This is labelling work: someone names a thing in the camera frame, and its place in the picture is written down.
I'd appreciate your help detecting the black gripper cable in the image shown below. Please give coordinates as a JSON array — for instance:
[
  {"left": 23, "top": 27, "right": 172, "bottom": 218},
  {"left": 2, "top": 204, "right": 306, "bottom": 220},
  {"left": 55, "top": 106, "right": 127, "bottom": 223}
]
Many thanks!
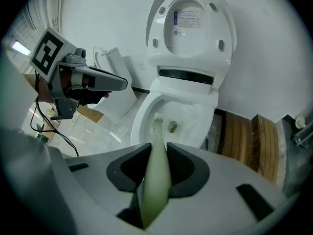
[{"left": 30, "top": 71, "right": 80, "bottom": 158}]

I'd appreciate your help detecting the white round knob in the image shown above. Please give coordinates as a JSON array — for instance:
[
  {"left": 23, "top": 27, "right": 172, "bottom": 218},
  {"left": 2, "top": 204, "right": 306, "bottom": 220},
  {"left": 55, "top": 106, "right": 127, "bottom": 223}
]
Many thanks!
[{"left": 294, "top": 116, "right": 307, "bottom": 129}]

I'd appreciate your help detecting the metal rail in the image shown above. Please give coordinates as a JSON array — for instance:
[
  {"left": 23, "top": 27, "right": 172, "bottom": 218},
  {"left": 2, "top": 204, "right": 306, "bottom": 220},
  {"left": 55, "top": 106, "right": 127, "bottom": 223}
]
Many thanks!
[{"left": 291, "top": 124, "right": 313, "bottom": 147}]

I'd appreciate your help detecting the person's left forearm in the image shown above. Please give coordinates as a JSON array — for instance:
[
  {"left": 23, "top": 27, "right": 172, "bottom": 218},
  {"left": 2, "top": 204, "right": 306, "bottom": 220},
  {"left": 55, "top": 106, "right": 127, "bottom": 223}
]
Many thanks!
[{"left": 36, "top": 77, "right": 56, "bottom": 104}]

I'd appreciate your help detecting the pale green toilet brush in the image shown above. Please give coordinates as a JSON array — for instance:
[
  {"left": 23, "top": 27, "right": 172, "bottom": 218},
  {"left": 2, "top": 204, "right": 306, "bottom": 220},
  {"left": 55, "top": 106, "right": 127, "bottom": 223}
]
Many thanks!
[{"left": 140, "top": 117, "right": 172, "bottom": 230}]

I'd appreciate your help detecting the dark wooden plank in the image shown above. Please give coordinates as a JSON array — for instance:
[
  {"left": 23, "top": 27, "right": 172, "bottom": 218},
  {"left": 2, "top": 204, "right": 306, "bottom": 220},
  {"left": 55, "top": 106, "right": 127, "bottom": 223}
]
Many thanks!
[{"left": 217, "top": 111, "right": 253, "bottom": 167}]

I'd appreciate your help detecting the white toilet bowl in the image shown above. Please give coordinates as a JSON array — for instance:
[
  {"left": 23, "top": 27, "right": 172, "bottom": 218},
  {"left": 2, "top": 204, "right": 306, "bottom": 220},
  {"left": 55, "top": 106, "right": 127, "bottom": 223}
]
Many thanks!
[{"left": 130, "top": 65, "right": 232, "bottom": 152}]

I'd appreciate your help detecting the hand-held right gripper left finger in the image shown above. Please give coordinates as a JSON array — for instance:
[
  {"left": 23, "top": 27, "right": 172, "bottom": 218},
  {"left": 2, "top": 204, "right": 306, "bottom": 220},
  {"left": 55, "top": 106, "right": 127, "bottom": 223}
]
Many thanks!
[{"left": 106, "top": 142, "right": 153, "bottom": 193}]

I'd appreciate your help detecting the flat cardboard sheet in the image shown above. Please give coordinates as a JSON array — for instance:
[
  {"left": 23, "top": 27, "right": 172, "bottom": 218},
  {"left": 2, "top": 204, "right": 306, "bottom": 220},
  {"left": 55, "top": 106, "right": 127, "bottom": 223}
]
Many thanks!
[{"left": 77, "top": 103, "right": 105, "bottom": 124}]

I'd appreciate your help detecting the white toilet seat and lid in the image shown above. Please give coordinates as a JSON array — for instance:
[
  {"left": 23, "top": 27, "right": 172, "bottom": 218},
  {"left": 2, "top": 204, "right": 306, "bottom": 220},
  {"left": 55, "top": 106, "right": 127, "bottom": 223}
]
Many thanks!
[{"left": 146, "top": 0, "right": 238, "bottom": 70}]

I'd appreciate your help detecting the small white toilet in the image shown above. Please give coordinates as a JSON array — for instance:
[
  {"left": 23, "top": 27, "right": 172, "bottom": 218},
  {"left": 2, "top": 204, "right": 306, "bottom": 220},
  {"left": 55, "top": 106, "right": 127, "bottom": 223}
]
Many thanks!
[{"left": 92, "top": 46, "right": 138, "bottom": 122}]

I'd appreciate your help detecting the person's left hand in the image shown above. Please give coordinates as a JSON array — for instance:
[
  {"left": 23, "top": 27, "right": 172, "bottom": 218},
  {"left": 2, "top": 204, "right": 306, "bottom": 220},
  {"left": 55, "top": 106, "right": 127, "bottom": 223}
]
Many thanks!
[{"left": 78, "top": 89, "right": 112, "bottom": 107}]

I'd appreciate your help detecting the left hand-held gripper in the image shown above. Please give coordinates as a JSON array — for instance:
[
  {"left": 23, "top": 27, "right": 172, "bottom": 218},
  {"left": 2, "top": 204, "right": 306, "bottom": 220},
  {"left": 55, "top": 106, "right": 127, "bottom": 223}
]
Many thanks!
[{"left": 29, "top": 27, "right": 129, "bottom": 121}]

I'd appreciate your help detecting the light wooden plank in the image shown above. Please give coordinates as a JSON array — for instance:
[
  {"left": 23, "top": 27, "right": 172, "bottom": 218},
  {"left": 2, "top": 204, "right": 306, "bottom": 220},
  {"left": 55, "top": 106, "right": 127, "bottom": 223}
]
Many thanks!
[{"left": 251, "top": 114, "right": 280, "bottom": 185}]

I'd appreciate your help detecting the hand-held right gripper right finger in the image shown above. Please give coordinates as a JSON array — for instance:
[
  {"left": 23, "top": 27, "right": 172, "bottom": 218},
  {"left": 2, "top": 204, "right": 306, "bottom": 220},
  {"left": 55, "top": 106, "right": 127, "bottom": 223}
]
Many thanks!
[{"left": 166, "top": 142, "right": 211, "bottom": 198}]

